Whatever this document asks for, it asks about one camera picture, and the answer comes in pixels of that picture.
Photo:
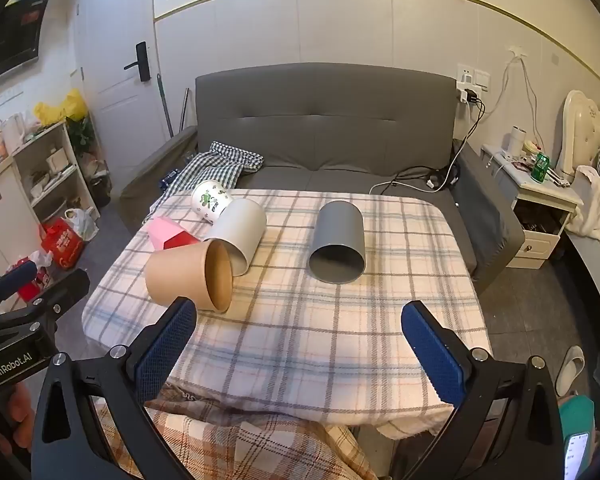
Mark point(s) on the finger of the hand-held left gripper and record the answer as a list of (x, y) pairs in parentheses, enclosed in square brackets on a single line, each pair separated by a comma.
[(65, 290), (15, 277)]

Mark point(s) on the checkered cloth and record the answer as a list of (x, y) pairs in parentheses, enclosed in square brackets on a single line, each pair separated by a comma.
[(220, 165)]

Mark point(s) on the grey sofa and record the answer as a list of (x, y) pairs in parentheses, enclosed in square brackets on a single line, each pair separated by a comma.
[(325, 125)]

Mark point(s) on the white tumbler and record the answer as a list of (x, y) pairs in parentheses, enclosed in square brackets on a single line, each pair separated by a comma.
[(517, 140)]

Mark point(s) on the white shelf unit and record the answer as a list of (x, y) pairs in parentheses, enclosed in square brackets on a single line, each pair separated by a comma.
[(55, 135)]

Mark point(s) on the white cup with green print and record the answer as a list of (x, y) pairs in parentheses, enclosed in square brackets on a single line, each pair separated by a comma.
[(207, 200)]

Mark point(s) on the red bag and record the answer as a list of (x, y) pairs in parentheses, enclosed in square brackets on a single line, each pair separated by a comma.
[(62, 245)]

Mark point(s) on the orange plaid blanket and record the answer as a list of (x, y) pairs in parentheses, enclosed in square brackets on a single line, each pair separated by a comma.
[(240, 450)]

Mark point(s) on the green can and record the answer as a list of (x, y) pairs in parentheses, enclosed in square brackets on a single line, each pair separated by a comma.
[(540, 167)]

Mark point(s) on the white nightstand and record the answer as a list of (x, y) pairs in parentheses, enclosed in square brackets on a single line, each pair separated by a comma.
[(540, 210)]

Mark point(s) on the white bed blanket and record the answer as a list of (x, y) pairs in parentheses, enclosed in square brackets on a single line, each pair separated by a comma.
[(597, 205)]

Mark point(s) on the white cabinet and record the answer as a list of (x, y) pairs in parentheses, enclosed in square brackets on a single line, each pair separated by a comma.
[(5, 220)]

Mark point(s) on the person's left hand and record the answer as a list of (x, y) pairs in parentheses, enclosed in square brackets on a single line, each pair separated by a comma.
[(20, 410)]

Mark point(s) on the metal pole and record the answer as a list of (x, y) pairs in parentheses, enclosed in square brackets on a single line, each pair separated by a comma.
[(184, 110)]

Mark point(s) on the brown paper cup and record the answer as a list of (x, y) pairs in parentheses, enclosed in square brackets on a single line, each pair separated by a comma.
[(180, 275)]

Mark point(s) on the black range hood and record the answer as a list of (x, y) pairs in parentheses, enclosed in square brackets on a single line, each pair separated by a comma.
[(10, 30)]

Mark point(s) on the white door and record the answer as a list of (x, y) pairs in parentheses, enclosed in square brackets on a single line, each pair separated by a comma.
[(110, 85)]

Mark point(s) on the wall socket plate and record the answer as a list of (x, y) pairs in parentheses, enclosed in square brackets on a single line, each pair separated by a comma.
[(474, 77)]

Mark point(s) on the white slipper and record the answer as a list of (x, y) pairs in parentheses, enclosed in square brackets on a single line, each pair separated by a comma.
[(571, 367)]

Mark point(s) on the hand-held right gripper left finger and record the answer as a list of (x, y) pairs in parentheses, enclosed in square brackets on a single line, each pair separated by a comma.
[(165, 350)]

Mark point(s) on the smartphone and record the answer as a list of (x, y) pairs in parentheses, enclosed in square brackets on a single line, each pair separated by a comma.
[(577, 455)]

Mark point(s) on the pink box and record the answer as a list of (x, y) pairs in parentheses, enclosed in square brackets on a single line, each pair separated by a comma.
[(162, 230)]

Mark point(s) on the plaid tablecloth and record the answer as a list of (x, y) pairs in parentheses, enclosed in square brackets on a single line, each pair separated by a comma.
[(290, 320)]

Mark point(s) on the cream bed headboard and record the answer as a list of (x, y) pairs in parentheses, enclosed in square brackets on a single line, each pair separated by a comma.
[(580, 120)]

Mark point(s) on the black door lock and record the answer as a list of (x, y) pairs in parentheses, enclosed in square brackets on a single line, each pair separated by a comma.
[(141, 60)]

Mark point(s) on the white kettle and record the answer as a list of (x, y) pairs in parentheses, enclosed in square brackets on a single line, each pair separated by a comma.
[(14, 129)]

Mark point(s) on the yellow plastic bag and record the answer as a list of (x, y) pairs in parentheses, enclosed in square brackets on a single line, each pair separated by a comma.
[(62, 107)]

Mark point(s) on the light grey cup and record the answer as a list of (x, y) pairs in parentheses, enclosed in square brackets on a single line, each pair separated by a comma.
[(240, 225)]

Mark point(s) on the white plastic bag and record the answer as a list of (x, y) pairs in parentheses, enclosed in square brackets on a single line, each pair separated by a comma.
[(82, 222)]

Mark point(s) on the dark grey cup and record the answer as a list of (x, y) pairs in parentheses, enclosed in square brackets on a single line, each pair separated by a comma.
[(337, 225)]

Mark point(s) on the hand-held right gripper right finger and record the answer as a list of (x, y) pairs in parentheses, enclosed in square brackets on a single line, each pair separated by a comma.
[(432, 355)]

